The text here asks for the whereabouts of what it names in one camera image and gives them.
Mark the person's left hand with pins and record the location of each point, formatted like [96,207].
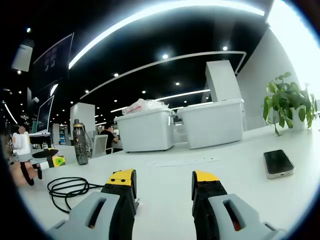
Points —
[18,175]

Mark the smartphone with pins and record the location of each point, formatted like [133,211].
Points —
[278,163]

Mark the white storage box with bags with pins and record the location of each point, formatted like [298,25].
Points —
[145,132]

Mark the white hanging device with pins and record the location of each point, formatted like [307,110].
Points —
[22,56]

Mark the white office chair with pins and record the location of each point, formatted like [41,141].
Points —
[99,146]

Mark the potted green plant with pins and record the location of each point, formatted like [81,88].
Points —
[287,102]

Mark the computer monitor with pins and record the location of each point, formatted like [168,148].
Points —
[45,116]

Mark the white desktop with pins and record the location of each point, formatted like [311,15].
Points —
[175,187]

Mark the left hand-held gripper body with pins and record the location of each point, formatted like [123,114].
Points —
[22,146]

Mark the large dark wall screen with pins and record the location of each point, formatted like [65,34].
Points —
[51,65]

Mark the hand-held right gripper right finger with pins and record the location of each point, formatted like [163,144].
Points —
[215,215]

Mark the dark water bottle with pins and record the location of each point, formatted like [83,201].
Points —
[80,147]

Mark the white storage box with lid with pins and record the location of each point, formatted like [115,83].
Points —
[212,125]

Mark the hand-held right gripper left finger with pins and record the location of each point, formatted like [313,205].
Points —
[105,212]

